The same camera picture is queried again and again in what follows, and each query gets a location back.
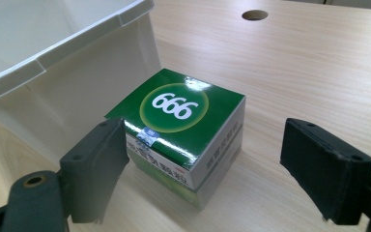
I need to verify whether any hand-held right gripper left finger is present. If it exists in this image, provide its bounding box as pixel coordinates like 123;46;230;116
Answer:
59;117;130;225

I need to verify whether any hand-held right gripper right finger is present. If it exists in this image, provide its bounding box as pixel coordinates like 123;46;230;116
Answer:
279;117;371;226

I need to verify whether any green and white medicine box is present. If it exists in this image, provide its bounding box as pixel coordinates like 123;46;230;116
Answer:
104;68;247;211

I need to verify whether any cream plastic bin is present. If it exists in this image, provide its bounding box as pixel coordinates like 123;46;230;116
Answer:
0;0;162;165

